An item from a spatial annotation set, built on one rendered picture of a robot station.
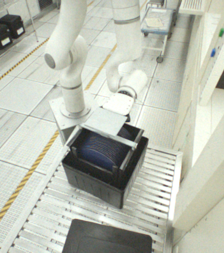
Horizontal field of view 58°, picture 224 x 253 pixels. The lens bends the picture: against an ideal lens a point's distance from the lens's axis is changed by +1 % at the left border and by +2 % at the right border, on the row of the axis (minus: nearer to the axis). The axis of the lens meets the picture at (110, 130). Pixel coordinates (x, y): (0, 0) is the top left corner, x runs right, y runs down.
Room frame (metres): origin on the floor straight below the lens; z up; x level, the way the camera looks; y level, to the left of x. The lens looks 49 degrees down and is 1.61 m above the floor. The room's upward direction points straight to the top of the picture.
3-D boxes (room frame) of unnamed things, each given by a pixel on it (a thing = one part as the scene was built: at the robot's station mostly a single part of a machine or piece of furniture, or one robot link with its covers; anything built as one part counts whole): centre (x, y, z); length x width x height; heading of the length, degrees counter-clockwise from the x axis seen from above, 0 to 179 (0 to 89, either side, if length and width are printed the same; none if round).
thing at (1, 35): (2.95, 1.63, 0.31); 0.30 x 0.28 x 0.26; 157
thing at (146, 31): (3.22, -0.71, 0.24); 0.97 x 0.52 x 0.48; 164
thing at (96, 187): (0.49, 0.01, 0.85); 0.28 x 0.28 x 0.17; 63
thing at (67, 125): (0.93, 0.22, 0.38); 0.28 x 0.28 x 0.76; 26
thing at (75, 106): (0.93, 0.22, 0.85); 0.19 x 0.19 x 0.18
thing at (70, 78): (0.96, 0.20, 1.07); 0.19 x 0.12 x 0.24; 144
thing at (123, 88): (0.64, -0.07, 1.09); 0.09 x 0.03 x 0.08; 63
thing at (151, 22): (3.06, -0.62, 0.47); 0.31 x 0.23 x 0.02; 3
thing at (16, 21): (3.29, 1.54, 0.31); 0.30 x 0.28 x 0.26; 165
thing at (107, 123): (0.49, 0.01, 0.96); 0.24 x 0.20 x 0.32; 63
